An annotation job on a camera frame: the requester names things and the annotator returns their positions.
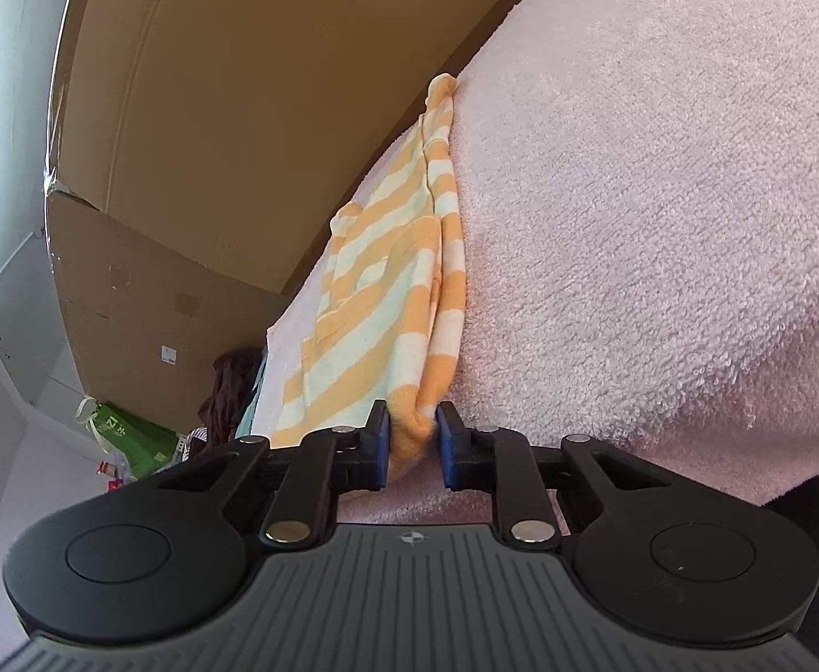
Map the left cardboard box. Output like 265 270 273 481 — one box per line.
46 191 288 434

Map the dark brown garment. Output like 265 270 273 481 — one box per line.
198 346 265 447

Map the orange white striped sweater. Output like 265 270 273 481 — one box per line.
271 74 467 472

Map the teal folded cloth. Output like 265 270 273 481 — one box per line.
235 358 266 438

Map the green shopping bag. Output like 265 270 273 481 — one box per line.
75 396 179 481

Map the large centre cardboard box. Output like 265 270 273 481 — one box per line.
46 0 518 291

